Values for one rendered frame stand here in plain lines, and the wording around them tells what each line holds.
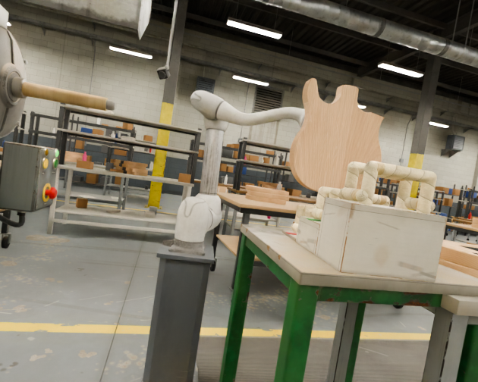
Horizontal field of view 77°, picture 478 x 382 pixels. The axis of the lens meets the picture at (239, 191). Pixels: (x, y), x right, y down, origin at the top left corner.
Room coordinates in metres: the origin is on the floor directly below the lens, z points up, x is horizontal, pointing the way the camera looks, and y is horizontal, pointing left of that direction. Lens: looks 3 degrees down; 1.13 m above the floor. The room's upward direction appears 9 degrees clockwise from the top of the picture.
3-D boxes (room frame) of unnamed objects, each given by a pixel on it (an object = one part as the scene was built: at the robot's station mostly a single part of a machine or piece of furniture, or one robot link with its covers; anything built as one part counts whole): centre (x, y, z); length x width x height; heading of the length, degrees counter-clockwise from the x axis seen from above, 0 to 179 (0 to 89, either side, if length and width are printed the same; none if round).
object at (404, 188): (0.87, -0.47, 1.15); 0.03 x 0.03 x 0.09
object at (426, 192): (0.79, -0.48, 1.15); 0.03 x 0.03 x 0.09
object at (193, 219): (1.58, 0.22, 0.87); 0.18 x 0.16 x 0.22; 165
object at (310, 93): (1.11, -0.21, 1.46); 0.07 x 0.04 x 0.09; 101
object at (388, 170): (0.77, -0.40, 1.20); 0.20 x 0.03 x 0.03; 100
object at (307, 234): (0.97, -0.36, 0.98); 0.27 x 0.16 x 0.09; 101
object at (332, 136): (1.13, -0.34, 1.31); 0.35 x 0.04 x 0.40; 101
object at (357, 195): (0.80, -0.30, 1.12); 0.11 x 0.03 x 0.03; 11
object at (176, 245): (1.57, 0.24, 0.73); 0.22 x 0.18 x 0.06; 96
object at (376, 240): (0.82, -0.39, 1.02); 0.27 x 0.15 x 0.17; 101
